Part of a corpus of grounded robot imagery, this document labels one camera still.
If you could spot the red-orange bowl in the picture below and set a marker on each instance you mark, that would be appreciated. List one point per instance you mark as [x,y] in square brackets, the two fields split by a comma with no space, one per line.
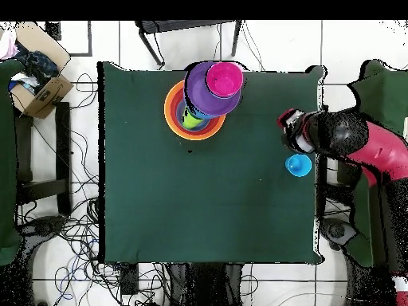
[175,118]

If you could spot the dark green tablecloth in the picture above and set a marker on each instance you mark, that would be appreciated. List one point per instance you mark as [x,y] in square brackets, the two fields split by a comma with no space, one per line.
[140,210]

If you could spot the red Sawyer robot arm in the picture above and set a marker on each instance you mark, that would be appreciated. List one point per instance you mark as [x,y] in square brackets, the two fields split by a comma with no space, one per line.
[363,146]

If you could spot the cardboard box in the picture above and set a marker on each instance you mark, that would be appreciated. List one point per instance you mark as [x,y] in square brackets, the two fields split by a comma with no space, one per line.
[48,95]

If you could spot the large orange bowl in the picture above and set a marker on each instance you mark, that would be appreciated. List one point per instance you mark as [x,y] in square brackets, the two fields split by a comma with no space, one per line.
[166,111]

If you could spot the blue cup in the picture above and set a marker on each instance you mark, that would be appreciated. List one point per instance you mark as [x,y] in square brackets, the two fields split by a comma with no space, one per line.
[298,164]

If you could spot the medium blue bowl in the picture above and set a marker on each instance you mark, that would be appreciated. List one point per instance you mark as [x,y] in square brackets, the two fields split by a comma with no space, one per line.
[207,123]

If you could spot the black metal stand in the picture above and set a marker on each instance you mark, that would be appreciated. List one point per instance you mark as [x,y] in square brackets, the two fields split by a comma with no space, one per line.
[185,25]

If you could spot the purple bowl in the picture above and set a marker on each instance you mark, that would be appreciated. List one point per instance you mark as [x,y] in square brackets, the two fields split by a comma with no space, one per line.
[197,89]

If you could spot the pink bowl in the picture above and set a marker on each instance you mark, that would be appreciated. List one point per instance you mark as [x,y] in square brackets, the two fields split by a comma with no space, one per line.
[224,78]

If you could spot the black bench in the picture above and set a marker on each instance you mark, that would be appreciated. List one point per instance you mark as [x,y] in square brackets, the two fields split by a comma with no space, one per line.
[62,159]

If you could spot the green cup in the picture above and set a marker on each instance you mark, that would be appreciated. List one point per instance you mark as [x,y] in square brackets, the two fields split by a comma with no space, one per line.
[190,119]

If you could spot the green cloth covered table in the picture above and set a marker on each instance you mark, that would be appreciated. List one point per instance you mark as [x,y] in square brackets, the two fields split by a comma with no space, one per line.
[386,89]
[6,191]

